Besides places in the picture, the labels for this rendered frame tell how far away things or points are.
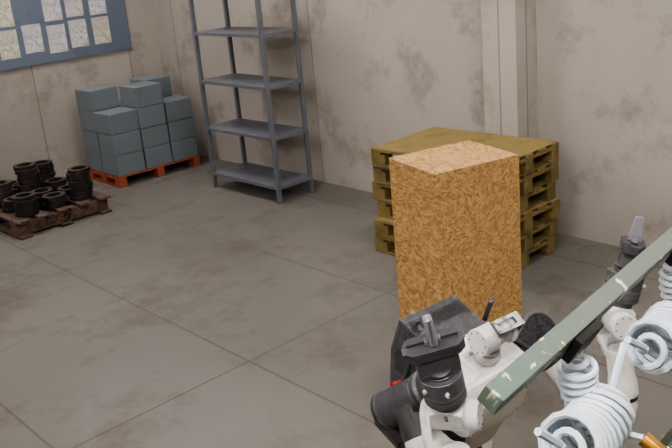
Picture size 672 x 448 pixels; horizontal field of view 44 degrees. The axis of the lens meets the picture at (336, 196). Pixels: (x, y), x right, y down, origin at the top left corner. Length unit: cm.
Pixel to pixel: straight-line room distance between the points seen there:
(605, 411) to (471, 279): 338
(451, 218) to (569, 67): 255
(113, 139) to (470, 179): 561
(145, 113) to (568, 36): 476
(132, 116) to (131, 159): 46
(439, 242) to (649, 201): 253
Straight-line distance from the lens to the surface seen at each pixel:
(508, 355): 211
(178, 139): 944
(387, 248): 637
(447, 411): 172
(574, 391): 86
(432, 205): 398
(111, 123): 900
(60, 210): 809
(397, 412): 195
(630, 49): 607
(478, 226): 414
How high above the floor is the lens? 234
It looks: 17 degrees down
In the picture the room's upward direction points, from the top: 5 degrees counter-clockwise
